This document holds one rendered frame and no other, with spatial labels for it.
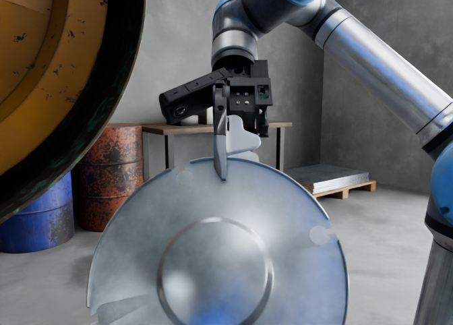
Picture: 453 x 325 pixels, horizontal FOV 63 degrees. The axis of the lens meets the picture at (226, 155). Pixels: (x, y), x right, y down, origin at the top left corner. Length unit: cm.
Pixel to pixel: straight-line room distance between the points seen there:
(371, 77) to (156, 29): 351
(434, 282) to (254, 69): 38
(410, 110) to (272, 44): 440
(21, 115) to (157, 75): 343
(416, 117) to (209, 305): 43
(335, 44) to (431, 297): 42
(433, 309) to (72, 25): 66
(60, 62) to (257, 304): 46
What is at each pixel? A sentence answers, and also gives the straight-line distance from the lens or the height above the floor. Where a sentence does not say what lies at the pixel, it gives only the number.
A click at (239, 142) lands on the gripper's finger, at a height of 108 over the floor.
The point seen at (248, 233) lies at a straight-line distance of 43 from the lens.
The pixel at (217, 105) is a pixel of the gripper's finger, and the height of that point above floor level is 112.
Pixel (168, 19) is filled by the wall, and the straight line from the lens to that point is 416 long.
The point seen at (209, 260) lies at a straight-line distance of 43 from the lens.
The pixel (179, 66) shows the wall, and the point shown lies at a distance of 415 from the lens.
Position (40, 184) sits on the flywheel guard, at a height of 100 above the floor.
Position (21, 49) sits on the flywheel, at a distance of 67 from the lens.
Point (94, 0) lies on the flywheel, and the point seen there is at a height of 129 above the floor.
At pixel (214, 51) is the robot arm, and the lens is 60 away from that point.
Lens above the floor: 114
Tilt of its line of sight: 9 degrees down
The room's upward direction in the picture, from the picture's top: straight up
